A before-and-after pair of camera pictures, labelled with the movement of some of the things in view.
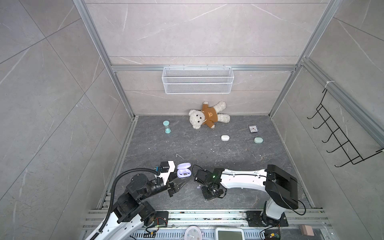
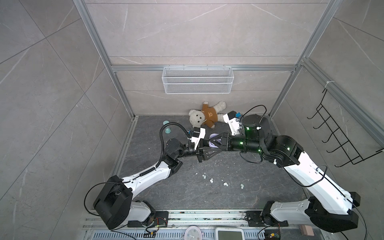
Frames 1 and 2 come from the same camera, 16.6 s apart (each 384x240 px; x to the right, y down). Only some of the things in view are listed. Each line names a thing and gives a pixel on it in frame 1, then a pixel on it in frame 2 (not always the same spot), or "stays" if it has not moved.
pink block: [307, 230] stays
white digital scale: [229, 233] stays
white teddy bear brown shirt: [208, 115] stays
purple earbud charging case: [183, 170] → [211, 144]
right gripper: [206, 196] → [224, 141]
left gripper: [171, 187] → [199, 150]
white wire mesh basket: [198, 80] stays
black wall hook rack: [351, 152] stays
